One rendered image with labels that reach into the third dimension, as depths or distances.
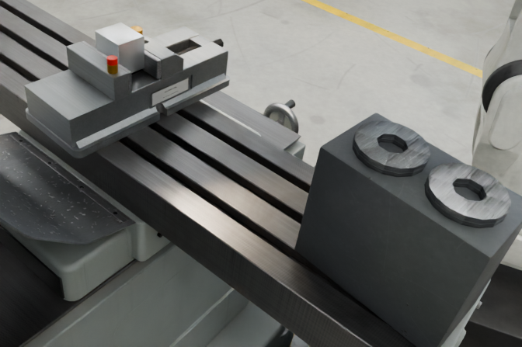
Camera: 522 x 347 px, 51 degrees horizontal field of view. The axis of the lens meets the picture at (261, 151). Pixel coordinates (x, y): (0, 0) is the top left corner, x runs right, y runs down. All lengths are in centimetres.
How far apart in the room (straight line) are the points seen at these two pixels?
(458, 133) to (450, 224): 229
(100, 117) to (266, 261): 35
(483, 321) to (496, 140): 40
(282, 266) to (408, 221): 21
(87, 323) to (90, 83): 40
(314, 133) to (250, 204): 177
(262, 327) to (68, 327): 73
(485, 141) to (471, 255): 56
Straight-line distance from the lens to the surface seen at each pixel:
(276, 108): 148
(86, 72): 93
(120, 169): 87
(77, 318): 97
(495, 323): 130
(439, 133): 282
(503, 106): 108
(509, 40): 108
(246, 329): 156
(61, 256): 90
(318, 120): 266
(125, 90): 90
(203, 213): 80
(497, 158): 117
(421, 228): 61
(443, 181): 63
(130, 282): 101
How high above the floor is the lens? 150
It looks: 39 degrees down
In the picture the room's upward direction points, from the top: 9 degrees clockwise
